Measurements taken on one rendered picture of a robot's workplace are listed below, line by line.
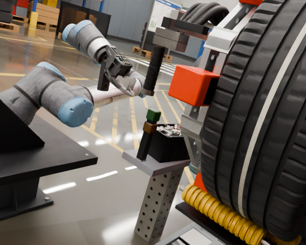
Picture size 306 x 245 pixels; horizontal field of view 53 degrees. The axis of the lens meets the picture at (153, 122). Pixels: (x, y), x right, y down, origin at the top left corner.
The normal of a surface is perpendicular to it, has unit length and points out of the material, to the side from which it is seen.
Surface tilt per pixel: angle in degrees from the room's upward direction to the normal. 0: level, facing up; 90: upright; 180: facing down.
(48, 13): 90
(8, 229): 0
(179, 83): 90
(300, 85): 78
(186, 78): 90
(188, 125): 90
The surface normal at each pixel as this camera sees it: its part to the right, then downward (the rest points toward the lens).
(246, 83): -0.59, -0.05
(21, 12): 0.76, 0.38
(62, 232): 0.27, -0.92
